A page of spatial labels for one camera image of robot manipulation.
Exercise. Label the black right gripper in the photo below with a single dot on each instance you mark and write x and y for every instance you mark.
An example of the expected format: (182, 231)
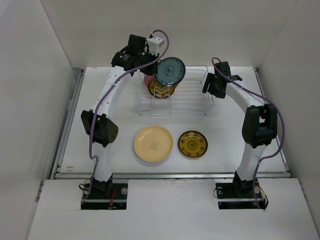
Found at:
(210, 78)

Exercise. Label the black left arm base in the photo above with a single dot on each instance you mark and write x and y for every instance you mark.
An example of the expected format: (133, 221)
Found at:
(104, 195)

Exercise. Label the aluminium table frame rail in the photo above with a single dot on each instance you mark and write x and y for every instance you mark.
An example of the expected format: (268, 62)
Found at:
(222, 127)

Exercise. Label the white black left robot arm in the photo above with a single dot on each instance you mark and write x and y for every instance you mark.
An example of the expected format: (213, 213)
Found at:
(98, 122)

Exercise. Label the brown yellow patterned plate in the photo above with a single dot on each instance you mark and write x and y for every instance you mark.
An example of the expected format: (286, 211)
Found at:
(160, 91)
(192, 144)

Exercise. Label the teal patterned plate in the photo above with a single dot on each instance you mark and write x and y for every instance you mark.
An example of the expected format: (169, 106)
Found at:
(170, 71)

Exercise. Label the white wire dish rack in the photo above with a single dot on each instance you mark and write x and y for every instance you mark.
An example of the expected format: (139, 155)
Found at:
(187, 99)

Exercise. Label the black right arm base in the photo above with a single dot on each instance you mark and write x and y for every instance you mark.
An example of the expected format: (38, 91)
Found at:
(229, 198)

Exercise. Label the yellow plastic plate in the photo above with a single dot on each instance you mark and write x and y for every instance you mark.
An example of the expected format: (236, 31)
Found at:
(153, 144)

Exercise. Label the pink plastic plate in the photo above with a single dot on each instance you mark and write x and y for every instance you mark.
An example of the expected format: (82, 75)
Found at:
(148, 81)

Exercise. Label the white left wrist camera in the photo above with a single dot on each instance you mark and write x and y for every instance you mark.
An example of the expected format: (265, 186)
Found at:
(154, 44)

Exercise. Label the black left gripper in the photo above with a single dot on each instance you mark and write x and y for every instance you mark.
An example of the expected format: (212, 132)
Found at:
(151, 70)

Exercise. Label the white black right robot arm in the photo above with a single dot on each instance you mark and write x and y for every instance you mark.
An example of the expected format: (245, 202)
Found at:
(259, 126)

